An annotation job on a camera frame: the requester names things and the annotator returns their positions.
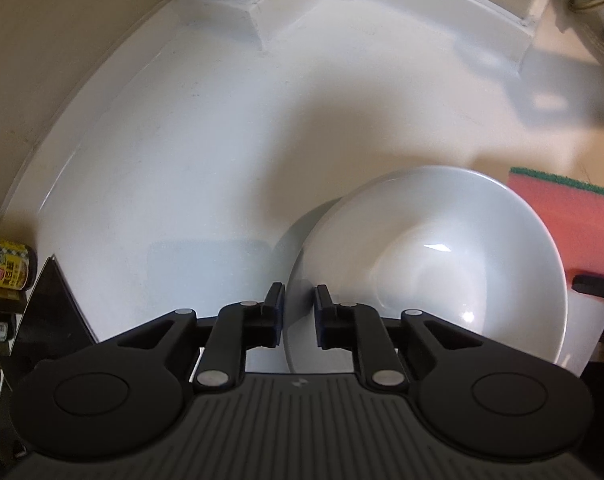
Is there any black glass gas stove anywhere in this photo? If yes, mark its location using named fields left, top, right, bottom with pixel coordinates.
left=9, top=254, right=99, bottom=376

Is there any yellow-labelled sauce jar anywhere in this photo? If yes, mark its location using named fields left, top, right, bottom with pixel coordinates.
left=0, top=236, right=38, bottom=291

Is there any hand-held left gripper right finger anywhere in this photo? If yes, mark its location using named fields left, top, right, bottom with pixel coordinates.
left=315, top=283, right=483, bottom=394

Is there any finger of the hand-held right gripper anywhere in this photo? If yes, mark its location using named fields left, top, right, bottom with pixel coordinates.
left=572, top=273, right=604, bottom=347

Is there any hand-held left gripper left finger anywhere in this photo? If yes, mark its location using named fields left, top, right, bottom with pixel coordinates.
left=116, top=282, right=287, bottom=394

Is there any white bowl with grey pattern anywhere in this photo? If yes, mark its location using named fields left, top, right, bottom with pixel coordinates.
left=283, top=165, right=569, bottom=376

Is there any pink sponge with green scourer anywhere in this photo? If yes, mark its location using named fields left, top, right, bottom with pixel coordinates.
left=508, top=166, right=604, bottom=281

